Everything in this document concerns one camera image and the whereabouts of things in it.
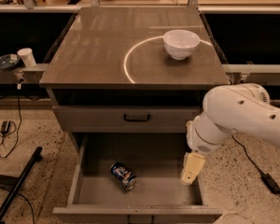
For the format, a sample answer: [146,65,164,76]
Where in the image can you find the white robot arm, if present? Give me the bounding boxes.
[181,83,280,185]

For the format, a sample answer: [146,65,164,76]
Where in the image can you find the black cable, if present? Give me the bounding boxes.
[0,81,23,160]
[231,134,265,175]

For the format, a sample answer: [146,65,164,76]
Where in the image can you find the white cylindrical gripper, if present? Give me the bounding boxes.
[181,113,234,186]

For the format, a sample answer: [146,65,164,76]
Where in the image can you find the black power adapter right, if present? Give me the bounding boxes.
[261,174,280,194]

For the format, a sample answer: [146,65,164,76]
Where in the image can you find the white paper cup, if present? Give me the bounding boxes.
[17,48,36,67]

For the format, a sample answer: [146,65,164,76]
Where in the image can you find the closed grey top drawer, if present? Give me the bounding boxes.
[53,105,201,133]

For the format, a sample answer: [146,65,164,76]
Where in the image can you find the black power adapter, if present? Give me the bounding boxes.
[261,174,280,194]
[0,120,10,134]

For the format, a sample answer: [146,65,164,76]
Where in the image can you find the black drawer handle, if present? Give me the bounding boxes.
[123,114,150,122]

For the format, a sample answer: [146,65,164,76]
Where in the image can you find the open grey middle drawer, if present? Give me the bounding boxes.
[53,133,222,224]

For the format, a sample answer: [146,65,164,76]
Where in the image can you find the blue pepsi can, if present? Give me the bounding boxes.
[110,162,136,191]

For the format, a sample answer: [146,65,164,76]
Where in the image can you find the dark blue plate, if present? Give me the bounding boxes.
[0,54,21,70]

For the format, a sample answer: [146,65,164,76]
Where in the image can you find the white ceramic bowl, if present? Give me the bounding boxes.
[163,29,201,60]

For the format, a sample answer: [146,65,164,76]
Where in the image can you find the black cable right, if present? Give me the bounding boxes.
[231,134,265,175]

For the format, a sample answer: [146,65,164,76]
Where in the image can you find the black metal pole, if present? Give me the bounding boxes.
[0,147,42,224]

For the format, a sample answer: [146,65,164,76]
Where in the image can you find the black cable left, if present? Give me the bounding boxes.
[0,81,23,160]

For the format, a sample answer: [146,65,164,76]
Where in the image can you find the grey drawer cabinet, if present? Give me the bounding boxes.
[40,7,229,147]

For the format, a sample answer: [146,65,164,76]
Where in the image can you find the black power adapter left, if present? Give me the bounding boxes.
[0,120,10,134]

